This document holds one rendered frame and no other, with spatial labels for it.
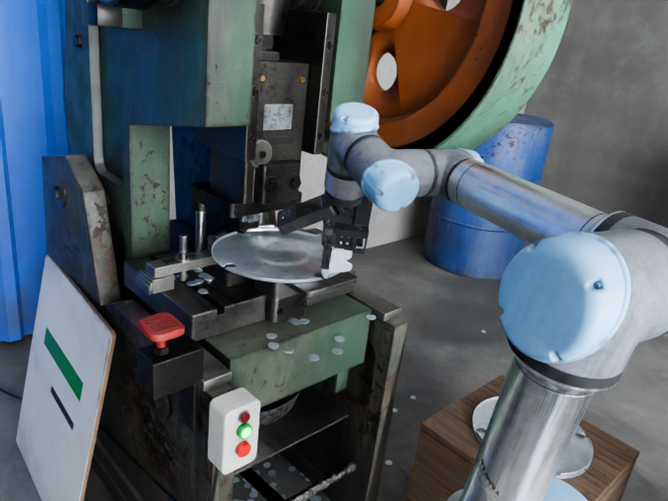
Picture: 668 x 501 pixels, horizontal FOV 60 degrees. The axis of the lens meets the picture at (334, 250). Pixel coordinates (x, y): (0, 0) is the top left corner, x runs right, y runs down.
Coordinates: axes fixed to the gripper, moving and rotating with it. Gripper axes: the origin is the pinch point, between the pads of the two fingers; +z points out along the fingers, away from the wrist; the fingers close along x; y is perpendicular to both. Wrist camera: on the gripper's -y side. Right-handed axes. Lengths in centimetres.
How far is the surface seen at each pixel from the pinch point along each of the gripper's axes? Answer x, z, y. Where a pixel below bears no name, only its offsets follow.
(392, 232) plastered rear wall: 202, 146, 48
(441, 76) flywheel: 40, -26, 23
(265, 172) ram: 13.3, -13.0, -13.2
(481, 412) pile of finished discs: 4, 47, 46
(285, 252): 8.9, 3.8, -7.9
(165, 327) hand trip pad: -21.0, -3.5, -25.2
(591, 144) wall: 269, 105, 183
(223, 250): 7.8, 4.1, -21.1
